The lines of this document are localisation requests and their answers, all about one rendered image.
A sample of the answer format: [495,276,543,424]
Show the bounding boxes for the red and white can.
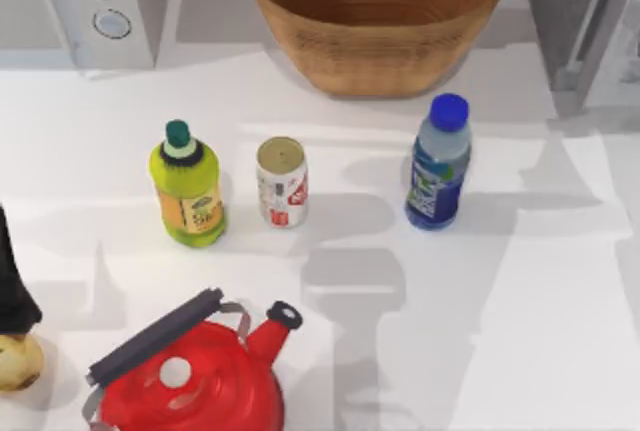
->
[255,136,310,229]

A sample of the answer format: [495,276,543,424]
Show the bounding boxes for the blue bottle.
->
[403,93,473,232]

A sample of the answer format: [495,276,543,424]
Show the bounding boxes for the green bottle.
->
[147,119,228,249]

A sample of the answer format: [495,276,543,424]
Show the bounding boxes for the brown woven basket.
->
[249,0,505,99]

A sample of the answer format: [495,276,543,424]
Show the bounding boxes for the red kettle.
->
[81,287,304,431]

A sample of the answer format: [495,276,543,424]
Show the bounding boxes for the microwave knob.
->
[92,7,134,41]

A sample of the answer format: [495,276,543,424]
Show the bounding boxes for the pale microwave oven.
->
[0,0,179,72]

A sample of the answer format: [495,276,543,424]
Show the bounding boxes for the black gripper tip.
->
[0,205,44,336]

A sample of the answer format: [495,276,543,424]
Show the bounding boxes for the pale yellow round object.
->
[0,332,45,393]

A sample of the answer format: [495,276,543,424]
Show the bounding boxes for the metal cabinet handle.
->
[563,0,628,76]

